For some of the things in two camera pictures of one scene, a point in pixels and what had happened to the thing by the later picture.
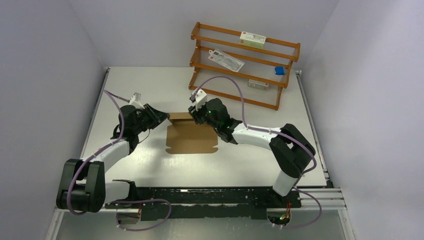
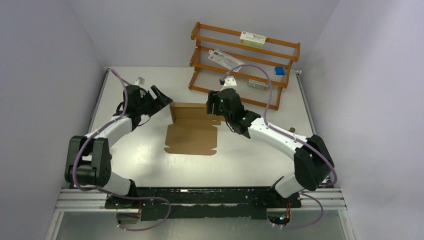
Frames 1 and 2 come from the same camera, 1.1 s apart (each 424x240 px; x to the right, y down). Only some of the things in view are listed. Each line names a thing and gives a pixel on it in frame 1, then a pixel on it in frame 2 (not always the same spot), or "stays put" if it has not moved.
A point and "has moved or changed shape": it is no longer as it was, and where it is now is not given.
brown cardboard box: [185, 136] has moved or changed shape
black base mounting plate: [186, 202] stays put
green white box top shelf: [252, 39] stays put
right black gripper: [195, 114] → [213, 98]
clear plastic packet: [225, 59] stays put
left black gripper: [156, 117] → [163, 100]
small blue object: [279, 70] stays put
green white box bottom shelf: [258, 84] stays put
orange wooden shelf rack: [249, 67] stays put
